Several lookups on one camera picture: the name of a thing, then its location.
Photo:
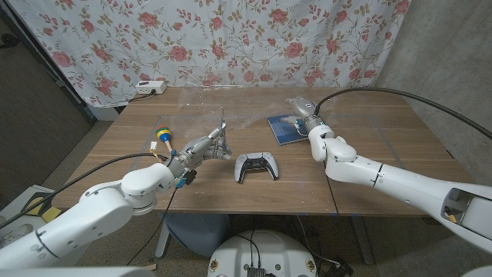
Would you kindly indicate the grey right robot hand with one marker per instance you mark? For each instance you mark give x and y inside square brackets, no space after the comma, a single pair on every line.
[305,111]

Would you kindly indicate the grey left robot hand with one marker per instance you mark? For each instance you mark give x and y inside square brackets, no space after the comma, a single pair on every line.
[200,150]

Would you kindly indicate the clear cling film sheet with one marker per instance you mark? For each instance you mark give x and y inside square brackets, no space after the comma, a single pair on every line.
[238,105]

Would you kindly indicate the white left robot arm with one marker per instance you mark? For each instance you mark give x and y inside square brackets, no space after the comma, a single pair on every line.
[84,223]

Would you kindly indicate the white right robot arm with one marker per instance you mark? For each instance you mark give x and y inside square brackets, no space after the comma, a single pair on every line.
[403,181]

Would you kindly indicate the blue notebook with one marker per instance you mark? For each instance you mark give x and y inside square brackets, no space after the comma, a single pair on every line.
[284,132]

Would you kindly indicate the white black game controller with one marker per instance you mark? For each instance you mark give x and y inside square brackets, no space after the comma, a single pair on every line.
[256,163]

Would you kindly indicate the colourful striped wooden maraca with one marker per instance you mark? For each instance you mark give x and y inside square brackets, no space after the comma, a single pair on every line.
[164,134]

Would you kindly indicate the white power strip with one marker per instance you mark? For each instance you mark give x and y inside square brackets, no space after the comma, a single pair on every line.
[150,87]

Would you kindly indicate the grey blue round stool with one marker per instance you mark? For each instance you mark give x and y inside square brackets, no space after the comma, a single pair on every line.
[196,231]

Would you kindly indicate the white table leg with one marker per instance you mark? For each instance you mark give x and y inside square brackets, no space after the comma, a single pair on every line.
[163,240]

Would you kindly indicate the floral print backdrop cloth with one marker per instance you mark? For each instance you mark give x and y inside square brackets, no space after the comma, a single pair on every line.
[230,38]

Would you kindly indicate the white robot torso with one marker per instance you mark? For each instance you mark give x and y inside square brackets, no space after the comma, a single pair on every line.
[269,254]

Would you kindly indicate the grey table leg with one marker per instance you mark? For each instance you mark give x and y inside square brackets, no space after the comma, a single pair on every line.
[361,238]

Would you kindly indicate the black floor power adapter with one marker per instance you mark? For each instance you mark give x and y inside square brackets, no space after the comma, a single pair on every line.
[340,269]

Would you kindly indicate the white mat yellow footprints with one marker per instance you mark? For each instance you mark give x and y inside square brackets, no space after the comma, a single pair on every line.
[27,204]

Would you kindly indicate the white sneaker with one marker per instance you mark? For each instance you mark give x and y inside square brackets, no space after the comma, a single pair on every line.
[15,232]

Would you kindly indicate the black door frame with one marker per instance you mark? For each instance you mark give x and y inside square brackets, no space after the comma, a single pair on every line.
[50,73]

